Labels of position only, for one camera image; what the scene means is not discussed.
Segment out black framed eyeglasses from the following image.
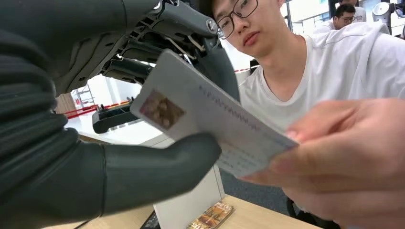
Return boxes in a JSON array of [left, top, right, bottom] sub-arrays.
[[216, 0, 258, 40]]

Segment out red barrier belt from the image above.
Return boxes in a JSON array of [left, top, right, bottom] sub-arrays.
[[64, 101, 130, 119]]

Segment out black flat device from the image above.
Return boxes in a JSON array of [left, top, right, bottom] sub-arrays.
[[92, 103, 141, 135]]

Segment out white photo ID card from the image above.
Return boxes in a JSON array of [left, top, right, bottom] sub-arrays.
[[129, 49, 299, 178]]

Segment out black office chair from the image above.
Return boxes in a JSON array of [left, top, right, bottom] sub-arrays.
[[286, 197, 342, 229]]

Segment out background person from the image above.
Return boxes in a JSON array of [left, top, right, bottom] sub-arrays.
[[313, 3, 368, 34]]

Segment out large white box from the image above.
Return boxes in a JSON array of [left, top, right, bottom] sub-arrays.
[[64, 110, 226, 229]]

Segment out hotel patterned booklet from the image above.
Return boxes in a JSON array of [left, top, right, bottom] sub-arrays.
[[186, 201, 235, 229]]

